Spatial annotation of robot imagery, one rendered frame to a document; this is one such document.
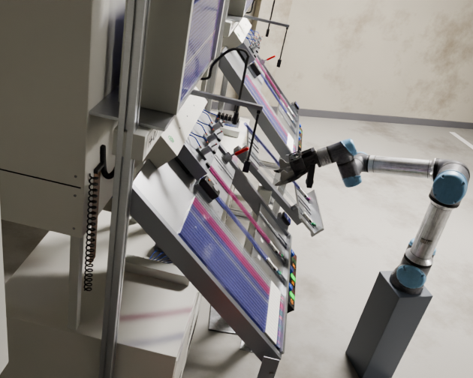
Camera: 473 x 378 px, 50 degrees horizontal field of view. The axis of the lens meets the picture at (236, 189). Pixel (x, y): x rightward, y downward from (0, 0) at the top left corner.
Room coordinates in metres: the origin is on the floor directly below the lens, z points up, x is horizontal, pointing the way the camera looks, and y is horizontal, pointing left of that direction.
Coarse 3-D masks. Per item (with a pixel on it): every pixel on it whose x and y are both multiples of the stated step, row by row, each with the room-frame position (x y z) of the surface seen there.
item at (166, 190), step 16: (144, 176) 1.23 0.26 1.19; (160, 176) 1.30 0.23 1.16; (176, 176) 1.38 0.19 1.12; (192, 176) 1.47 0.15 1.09; (208, 176) 1.56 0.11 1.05; (224, 176) 1.68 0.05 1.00; (144, 192) 1.18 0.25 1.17; (160, 192) 1.24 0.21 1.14; (176, 192) 1.32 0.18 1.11; (192, 192) 1.40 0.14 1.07; (224, 192) 1.59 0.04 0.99; (160, 208) 1.18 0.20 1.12; (176, 208) 1.25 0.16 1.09; (176, 224) 1.20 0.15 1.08
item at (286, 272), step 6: (288, 240) 1.75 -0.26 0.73; (288, 246) 1.71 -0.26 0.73; (288, 252) 1.66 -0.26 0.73; (288, 258) 1.62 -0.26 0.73; (288, 264) 1.58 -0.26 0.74; (288, 270) 1.55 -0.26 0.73; (288, 276) 1.51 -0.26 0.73; (288, 282) 1.48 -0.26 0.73; (282, 288) 1.45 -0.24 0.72; (288, 288) 1.45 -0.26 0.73; (282, 294) 1.41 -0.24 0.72; (282, 312) 1.32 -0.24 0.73; (282, 318) 1.29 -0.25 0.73; (282, 324) 1.26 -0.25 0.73; (282, 330) 1.23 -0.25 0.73; (282, 336) 1.20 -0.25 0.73; (282, 342) 1.17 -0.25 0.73; (282, 348) 1.15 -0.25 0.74
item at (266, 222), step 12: (264, 216) 1.74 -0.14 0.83; (264, 228) 1.67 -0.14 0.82; (276, 228) 1.76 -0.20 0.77; (264, 240) 1.60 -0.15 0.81; (276, 240) 1.69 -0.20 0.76; (252, 252) 1.45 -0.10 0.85; (264, 252) 1.53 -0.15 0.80; (264, 264) 1.47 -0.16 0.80; (276, 264) 1.54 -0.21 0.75; (276, 276) 1.48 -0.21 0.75
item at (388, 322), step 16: (384, 272) 1.93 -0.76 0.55; (384, 288) 1.86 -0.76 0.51; (368, 304) 1.91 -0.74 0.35; (384, 304) 1.82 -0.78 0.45; (400, 304) 1.77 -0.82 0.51; (416, 304) 1.80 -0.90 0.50; (368, 320) 1.87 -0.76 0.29; (384, 320) 1.79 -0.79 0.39; (400, 320) 1.79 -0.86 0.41; (416, 320) 1.82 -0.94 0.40; (352, 336) 1.93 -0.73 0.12; (368, 336) 1.84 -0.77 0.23; (384, 336) 1.77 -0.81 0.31; (400, 336) 1.80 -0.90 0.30; (352, 352) 1.89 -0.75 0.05; (368, 352) 1.80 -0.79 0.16; (384, 352) 1.79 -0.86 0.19; (400, 352) 1.82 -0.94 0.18; (368, 368) 1.77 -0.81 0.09; (384, 368) 1.80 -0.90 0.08
